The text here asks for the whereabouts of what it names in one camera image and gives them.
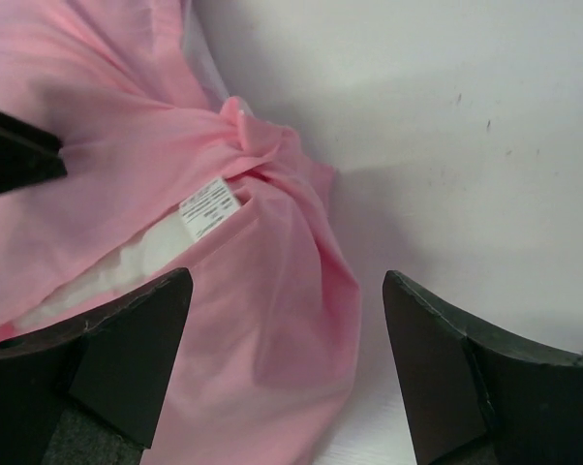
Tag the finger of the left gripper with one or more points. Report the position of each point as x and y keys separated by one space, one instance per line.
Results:
x=28 y=155

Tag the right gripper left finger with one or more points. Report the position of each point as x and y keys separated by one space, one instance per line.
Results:
x=90 y=389

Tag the white pillow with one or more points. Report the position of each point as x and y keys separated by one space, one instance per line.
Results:
x=132 y=264

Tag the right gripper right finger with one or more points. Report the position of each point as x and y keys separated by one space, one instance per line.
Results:
x=475 y=393

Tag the pink pillowcase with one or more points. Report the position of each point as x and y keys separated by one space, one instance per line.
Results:
x=166 y=170

